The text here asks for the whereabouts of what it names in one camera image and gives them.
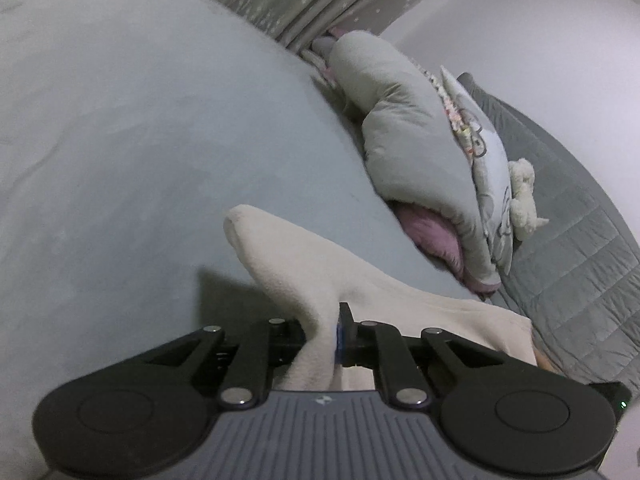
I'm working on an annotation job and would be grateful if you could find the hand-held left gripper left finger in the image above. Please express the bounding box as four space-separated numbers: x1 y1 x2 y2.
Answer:
146 316 307 407

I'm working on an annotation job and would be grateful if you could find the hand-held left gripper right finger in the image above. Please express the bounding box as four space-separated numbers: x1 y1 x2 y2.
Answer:
336 302 507 408

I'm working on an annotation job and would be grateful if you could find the cream shirt with black sleeves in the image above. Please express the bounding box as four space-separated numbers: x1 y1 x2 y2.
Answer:
223 203 539 394

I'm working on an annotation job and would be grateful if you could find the grey quilted headboard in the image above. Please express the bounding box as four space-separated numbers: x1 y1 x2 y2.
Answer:
454 71 640 397

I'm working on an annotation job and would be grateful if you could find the grey and pink folded duvet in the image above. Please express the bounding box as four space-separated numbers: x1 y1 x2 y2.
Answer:
324 29 504 294

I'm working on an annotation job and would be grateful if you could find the white plush toy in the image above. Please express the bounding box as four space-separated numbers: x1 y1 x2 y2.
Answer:
506 156 552 242

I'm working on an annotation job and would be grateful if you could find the grey cartoon-print pillow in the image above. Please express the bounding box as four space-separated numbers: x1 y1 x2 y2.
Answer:
439 64 517 282

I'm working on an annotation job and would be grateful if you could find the floral-print pillow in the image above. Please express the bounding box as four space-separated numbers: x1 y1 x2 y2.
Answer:
424 64 477 152

